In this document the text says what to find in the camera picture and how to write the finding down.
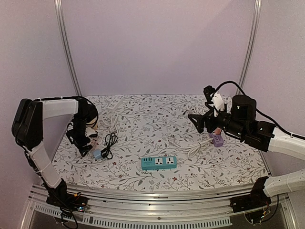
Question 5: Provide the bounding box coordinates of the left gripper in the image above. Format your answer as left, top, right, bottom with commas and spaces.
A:
65, 115, 92, 157

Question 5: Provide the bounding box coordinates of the light blue charger plug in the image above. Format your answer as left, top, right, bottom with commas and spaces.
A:
92, 149, 102, 160

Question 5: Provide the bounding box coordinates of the white charger plug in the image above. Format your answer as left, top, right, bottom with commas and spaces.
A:
85, 127, 98, 138

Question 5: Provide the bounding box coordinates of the pink charger plug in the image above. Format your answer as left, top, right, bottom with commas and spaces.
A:
214, 128, 222, 135

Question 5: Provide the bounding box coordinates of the purple power strip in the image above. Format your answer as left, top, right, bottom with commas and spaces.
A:
208, 133, 224, 147

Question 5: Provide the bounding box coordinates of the teal blue power strip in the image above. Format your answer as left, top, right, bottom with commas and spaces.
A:
141, 156, 177, 170

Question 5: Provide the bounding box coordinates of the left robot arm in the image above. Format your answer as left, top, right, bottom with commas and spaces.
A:
11, 96, 99, 189

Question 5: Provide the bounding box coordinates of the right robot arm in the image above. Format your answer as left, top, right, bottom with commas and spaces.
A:
188, 92, 305, 208

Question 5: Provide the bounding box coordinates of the white power strip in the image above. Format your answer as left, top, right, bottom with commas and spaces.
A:
107, 95, 125, 111

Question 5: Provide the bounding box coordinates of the floral table cloth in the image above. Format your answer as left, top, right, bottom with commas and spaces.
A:
52, 95, 268, 192

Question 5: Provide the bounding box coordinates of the white coiled power cord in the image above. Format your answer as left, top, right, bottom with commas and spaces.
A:
182, 106, 208, 117

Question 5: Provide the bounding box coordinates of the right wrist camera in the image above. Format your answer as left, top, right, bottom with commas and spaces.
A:
203, 85, 227, 117

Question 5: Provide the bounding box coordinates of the white cord of teal strip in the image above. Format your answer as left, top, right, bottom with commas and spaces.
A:
168, 135, 214, 165

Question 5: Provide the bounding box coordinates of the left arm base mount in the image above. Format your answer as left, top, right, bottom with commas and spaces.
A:
44, 179, 88, 211

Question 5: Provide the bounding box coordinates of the aluminium front rail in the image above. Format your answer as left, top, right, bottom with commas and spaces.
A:
20, 183, 297, 229

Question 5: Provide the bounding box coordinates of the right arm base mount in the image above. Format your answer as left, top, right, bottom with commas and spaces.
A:
230, 176, 271, 213

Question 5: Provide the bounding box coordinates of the left aluminium frame post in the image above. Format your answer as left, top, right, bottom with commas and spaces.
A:
54, 0, 82, 96

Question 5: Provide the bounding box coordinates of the aluminium frame post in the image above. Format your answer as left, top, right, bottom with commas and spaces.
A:
238, 0, 262, 89
54, 0, 82, 96

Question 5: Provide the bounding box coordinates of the right aluminium frame post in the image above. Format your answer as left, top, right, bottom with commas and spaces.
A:
238, 0, 262, 89

